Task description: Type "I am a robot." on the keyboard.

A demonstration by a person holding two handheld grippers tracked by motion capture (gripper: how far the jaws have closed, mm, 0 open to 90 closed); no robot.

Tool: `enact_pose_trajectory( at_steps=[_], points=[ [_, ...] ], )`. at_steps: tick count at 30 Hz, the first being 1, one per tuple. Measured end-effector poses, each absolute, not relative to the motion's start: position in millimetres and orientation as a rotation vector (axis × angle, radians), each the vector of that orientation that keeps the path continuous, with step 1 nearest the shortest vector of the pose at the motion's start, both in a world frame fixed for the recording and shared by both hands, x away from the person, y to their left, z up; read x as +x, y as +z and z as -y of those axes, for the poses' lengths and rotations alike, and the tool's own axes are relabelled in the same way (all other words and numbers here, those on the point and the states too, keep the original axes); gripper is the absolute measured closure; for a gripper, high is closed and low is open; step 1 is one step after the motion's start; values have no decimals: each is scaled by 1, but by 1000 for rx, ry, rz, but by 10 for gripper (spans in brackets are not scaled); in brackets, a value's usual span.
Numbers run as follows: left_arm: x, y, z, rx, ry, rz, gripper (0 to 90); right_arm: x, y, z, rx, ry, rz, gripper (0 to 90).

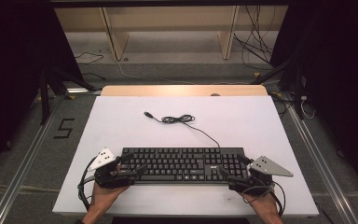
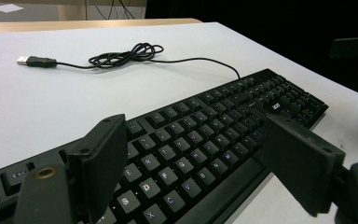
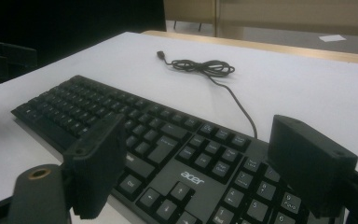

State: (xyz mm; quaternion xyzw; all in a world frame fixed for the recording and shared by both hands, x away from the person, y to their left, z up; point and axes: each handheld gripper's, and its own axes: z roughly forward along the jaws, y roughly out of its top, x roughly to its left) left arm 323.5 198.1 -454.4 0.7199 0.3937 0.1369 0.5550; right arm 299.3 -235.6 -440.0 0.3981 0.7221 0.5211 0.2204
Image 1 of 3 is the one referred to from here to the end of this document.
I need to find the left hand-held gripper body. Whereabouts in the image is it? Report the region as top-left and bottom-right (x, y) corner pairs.
(88, 147), (136, 189)

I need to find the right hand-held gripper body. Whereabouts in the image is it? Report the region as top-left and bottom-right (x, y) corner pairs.
(227, 155), (294, 197)

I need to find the black keyboard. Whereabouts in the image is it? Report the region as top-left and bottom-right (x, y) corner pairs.
(119, 147), (251, 185)

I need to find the person's left hand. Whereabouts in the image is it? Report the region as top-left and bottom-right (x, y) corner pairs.
(90, 181), (131, 217)

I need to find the person's right hand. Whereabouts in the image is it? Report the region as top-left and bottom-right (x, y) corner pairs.
(240, 190), (282, 219)

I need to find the white board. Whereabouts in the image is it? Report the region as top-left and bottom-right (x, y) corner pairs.
(51, 95), (320, 217)

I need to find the light wooden table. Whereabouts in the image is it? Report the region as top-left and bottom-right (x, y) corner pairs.
(101, 84), (269, 97)

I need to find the black metal stand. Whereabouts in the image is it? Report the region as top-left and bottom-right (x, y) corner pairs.
(249, 58), (306, 121)
(37, 65), (98, 126)

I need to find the dark curtain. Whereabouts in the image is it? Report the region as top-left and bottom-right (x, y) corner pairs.
(0, 0), (86, 183)
(269, 0), (358, 203)

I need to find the right hand-held gripper cable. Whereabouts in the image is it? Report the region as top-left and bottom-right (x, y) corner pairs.
(241, 179), (287, 217)

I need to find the hand-held gripper cable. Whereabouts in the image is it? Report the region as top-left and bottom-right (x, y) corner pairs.
(76, 157), (99, 211)
(241, 179), (287, 217)

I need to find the left hand-held gripper cable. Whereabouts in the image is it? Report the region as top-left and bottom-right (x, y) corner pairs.
(76, 157), (99, 211)

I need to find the long aluminium rail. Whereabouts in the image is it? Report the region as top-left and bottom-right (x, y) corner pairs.
(0, 113), (59, 224)
(283, 96), (358, 224)

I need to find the black keyboard cable with plug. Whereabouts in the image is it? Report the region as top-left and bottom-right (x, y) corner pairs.
(143, 111), (222, 149)

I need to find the short white cable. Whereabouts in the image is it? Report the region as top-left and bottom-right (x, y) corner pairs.
(299, 94), (317, 120)

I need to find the short silver rail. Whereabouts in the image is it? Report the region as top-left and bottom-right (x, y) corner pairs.
(65, 87), (103, 94)

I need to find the thin black floor cable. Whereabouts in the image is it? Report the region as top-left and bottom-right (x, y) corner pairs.
(74, 50), (105, 65)

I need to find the bundle of black cables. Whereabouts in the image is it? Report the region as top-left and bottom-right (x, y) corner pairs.
(232, 5), (275, 71)

